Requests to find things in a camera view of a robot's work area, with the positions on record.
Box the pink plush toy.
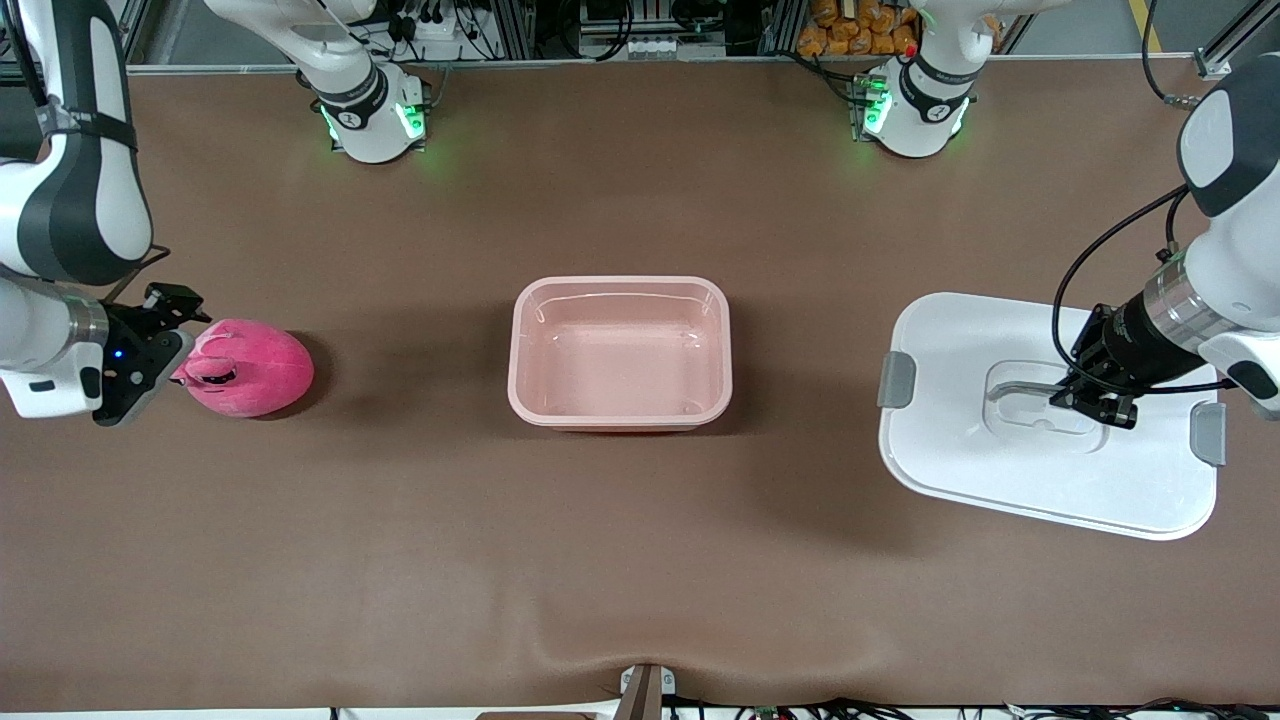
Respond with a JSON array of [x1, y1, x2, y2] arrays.
[[170, 318, 315, 419]]

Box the white box lid grey latches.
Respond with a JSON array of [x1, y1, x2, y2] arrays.
[[877, 291, 1228, 542]]

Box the pink translucent plastic box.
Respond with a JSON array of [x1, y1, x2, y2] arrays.
[[507, 275, 734, 433]]

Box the white power strip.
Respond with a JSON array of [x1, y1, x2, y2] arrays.
[[385, 0, 481, 61]]

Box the orange snack bag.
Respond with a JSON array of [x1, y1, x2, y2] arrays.
[[797, 0, 921, 58]]

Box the grey multi-port device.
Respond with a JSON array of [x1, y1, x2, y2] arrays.
[[580, 0, 701, 59]]

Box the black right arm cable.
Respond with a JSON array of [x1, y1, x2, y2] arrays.
[[100, 245, 173, 301]]

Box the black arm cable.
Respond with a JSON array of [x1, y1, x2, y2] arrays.
[[100, 245, 173, 301], [1050, 185, 1241, 396]]

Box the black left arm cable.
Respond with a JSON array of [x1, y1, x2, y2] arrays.
[[1050, 185, 1241, 396]]

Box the metal clamp bracket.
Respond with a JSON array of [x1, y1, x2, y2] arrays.
[[612, 663, 679, 720]]

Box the aluminium table edge rail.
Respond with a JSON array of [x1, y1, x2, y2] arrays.
[[125, 55, 1201, 76]]

